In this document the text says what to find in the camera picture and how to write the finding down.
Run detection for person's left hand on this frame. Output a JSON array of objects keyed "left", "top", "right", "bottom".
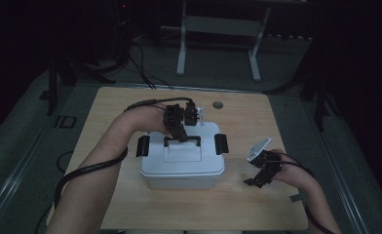
[{"left": 124, "top": 105, "right": 172, "bottom": 138}]

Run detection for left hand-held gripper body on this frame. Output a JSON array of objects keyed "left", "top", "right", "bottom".
[{"left": 163, "top": 100, "right": 207, "bottom": 131}]

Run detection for white storage box black handle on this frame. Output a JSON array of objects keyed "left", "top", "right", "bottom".
[{"left": 135, "top": 121, "right": 230, "bottom": 190}]

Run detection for white metal stand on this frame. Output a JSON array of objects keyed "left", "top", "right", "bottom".
[{"left": 176, "top": 0, "right": 272, "bottom": 82}]

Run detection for person's right hand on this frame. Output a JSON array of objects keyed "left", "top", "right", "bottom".
[{"left": 271, "top": 149, "right": 306, "bottom": 189}]

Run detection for black stand with long legs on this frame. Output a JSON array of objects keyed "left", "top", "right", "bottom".
[
  {"left": 39, "top": 55, "right": 115, "bottom": 116},
  {"left": 263, "top": 32, "right": 334, "bottom": 132}
]

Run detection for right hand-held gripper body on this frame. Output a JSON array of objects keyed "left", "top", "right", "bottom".
[{"left": 247, "top": 136, "right": 283, "bottom": 175}]

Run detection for person's beige clothing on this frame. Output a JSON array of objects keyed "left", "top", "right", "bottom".
[{"left": 117, "top": 229, "right": 242, "bottom": 234}]

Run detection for black floor cables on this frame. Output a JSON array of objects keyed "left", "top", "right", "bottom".
[{"left": 127, "top": 42, "right": 173, "bottom": 91}]

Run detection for dark equipment rack red light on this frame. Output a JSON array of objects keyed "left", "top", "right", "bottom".
[{"left": 113, "top": 0, "right": 135, "bottom": 61}]

